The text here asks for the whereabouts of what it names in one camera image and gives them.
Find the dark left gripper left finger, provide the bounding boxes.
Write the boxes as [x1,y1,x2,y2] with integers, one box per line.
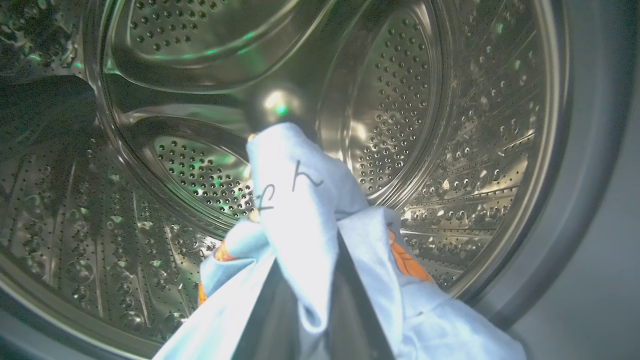
[232,260,306,360]

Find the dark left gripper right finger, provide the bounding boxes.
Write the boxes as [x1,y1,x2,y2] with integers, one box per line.
[325,232,396,360]

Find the blue cartoon print clothes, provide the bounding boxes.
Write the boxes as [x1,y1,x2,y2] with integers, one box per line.
[152,122,528,360]

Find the white front-load washing machine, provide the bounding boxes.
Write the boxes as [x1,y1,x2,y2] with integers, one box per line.
[0,0,640,360]

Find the stainless steel washer drum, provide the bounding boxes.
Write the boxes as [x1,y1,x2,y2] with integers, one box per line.
[0,0,568,358]

